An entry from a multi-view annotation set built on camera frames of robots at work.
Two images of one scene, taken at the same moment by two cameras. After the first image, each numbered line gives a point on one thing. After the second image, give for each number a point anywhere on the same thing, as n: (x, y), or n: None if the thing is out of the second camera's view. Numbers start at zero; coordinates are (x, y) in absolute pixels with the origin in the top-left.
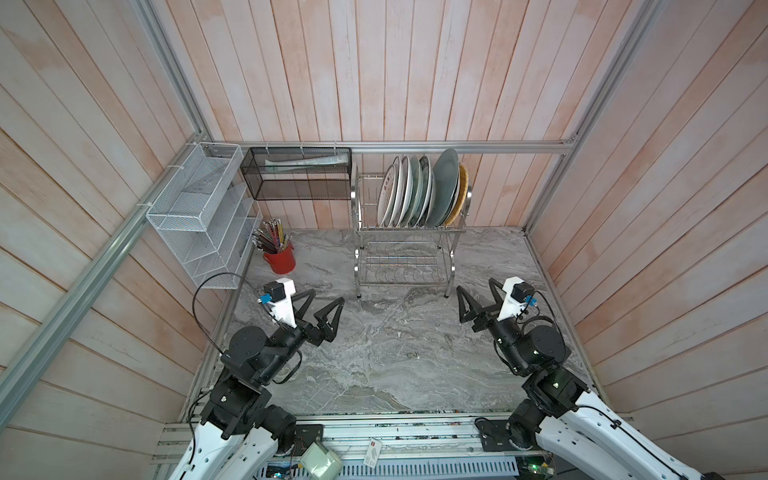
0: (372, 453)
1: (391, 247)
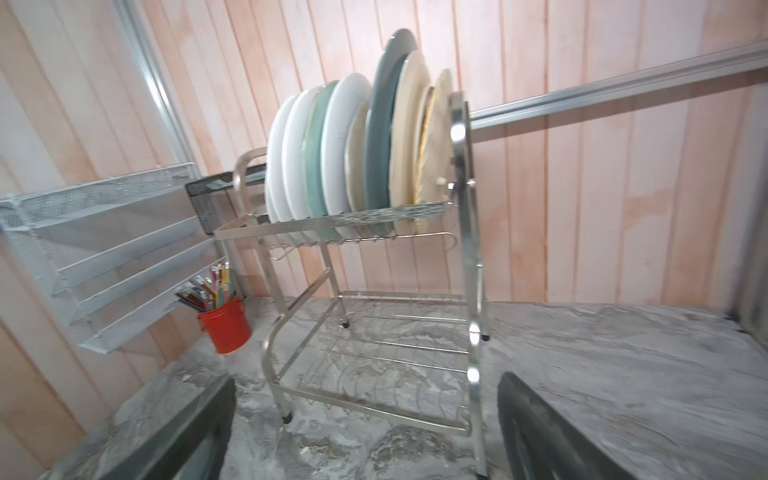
0: None
1: (381, 314)
